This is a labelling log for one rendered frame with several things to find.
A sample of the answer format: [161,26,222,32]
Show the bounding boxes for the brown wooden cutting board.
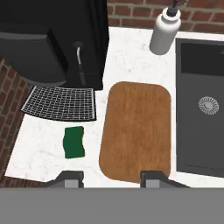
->
[98,81,172,185]

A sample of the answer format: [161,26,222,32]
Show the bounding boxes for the dark grey sink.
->
[175,38,224,179]

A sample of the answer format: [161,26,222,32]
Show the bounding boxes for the black coffee machine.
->
[0,0,110,122]

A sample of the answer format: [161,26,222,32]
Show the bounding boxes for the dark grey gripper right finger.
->
[139,170,190,189]

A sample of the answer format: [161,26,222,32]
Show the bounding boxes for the green sponge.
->
[62,125,86,160]

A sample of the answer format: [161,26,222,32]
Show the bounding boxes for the white soap dispenser bottle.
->
[149,0,189,56]

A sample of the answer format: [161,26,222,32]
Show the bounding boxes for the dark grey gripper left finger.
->
[45,171,85,189]

